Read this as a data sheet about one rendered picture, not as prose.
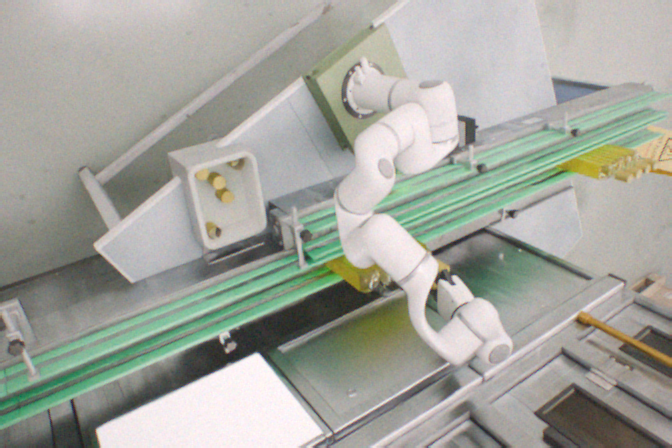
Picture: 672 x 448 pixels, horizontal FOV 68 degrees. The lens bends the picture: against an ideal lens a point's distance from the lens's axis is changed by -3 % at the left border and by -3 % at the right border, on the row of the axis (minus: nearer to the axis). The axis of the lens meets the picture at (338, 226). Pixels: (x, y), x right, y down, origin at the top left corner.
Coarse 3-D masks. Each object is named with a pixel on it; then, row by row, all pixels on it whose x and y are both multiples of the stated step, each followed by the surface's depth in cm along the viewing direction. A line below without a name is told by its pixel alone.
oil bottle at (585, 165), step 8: (568, 160) 185; (576, 160) 183; (584, 160) 180; (592, 160) 180; (600, 160) 179; (560, 168) 190; (568, 168) 186; (576, 168) 184; (584, 168) 181; (592, 168) 178; (600, 168) 175; (608, 168) 174; (592, 176) 179; (600, 176) 176; (608, 176) 175; (616, 176) 172; (624, 176) 170; (632, 176) 171
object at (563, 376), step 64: (448, 256) 168; (512, 256) 164; (256, 320) 147; (512, 320) 136; (576, 320) 132; (640, 320) 132; (128, 384) 128; (448, 384) 114; (512, 384) 116; (576, 384) 115; (640, 384) 111
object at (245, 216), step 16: (224, 160) 122; (192, 176) 119; (224, 176) 131; (240, 176) 134; (256, 176) 129; (192, 192) 121; (208, 192) 131; (240, 192) 136; (256, 192) 131; (208, 208) 132; (224, 208) 135; (240, 208) 137; (256, 208) 134; (224, 224) 136; (240, 224) 137; (256, 224) 136; (208, 240) 127; (224, 240) 130
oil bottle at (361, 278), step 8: (344, 256) 136; (328, 264) 141; (336, 264) 137; (344, 264) 133; (352, 264) 132; (336, 272) 138; (344, 272) 135; (352, 272) 131; (360, 272) 129; (368, 272) 129; (376, 272) 129; (352, 280) 132; (360, 280) 128; (368, 280) 128; (360, 288) 130; (368, 288) 128
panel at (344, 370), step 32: (320, 320) 138; (352, 320) 137; (384, 320) 136; (256, 352) 129; (288, 352) 128; (320, 352) 127; (352, 352) 126; (384, 352) 125; (416, 352) 124; (192, 384) 121; (288, 384) 118; (320, 384) 117; (352, 384) 117; (384, 384) 116; (416, 384) 114; (320, 416) 109; (352, 416) 107
